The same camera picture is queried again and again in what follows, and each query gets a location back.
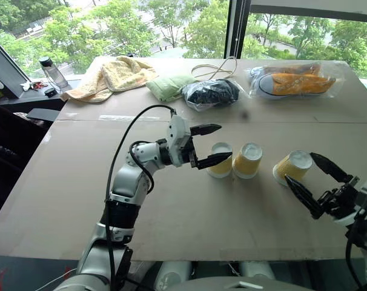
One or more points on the pale yellow towel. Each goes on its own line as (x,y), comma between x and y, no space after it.
(117,77)

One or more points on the yellow paper cup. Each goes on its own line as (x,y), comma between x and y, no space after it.
(289,166)
(221,169)
(247,160)

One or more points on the small black box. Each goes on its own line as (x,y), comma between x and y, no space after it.
(50,91)

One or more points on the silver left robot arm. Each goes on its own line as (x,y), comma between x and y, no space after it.
(126,182)

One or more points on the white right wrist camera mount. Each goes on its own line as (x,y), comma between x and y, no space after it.
(366,191)

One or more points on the light green folded cloth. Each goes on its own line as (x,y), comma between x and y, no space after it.
(166,86)

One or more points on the clear water bottle black cap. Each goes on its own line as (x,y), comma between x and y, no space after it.
(54,74)

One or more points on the grey robot torso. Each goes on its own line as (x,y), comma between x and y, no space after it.
(241,286)

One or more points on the white and red small clutter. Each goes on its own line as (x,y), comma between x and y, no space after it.
(32,85)

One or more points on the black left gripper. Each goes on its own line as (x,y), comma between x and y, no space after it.
(192,151)

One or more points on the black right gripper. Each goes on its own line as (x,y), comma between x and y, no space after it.
(341,200)

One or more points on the black cloth in plastic bag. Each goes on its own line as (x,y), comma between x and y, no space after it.
(210,94)

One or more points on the orange sneakers in plastic bag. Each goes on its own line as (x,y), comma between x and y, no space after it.
(292,83)

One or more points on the white rounded cylinder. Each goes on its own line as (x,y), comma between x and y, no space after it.
(174,274)
(257,269)

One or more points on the dark window frame post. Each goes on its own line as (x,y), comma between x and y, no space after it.
(236,27)

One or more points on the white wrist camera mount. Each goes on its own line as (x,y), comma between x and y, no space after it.
(366,191)
(177,142)

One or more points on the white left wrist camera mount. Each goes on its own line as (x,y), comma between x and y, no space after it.
(177,142)

